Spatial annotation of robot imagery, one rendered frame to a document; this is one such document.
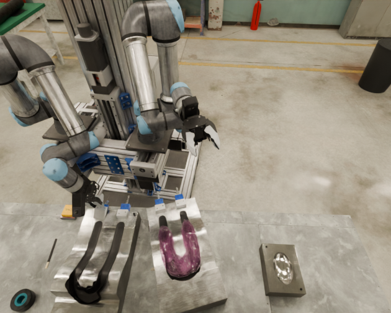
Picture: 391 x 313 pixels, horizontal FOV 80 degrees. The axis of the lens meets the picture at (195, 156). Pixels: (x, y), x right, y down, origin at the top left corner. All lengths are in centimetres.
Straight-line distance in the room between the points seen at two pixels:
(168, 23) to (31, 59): 51
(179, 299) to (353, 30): 576
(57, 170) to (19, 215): 67
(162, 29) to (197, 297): 103
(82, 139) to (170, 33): 55
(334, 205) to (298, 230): 127
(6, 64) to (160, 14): 56
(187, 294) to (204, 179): 152
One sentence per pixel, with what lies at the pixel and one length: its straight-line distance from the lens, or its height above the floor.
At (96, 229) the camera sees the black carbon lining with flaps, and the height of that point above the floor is 88.
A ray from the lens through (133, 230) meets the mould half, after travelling 119.
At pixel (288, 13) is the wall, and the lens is 613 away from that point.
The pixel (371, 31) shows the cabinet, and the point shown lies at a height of 18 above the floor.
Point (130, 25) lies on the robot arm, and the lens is 99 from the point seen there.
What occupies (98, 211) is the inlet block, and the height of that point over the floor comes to 94.
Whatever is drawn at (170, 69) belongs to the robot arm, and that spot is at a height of 143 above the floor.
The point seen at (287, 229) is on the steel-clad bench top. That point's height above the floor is 80.
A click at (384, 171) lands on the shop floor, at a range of 318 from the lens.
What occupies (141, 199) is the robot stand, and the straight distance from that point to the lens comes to 208.
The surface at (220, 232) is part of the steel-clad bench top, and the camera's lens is 125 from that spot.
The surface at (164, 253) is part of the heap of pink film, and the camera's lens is 109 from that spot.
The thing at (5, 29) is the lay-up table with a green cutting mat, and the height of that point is 89.
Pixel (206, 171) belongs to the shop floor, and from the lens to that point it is 246.
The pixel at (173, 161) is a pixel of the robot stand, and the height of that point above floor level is 21.
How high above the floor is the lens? 194
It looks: 48 degrees down
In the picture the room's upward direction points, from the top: straight up
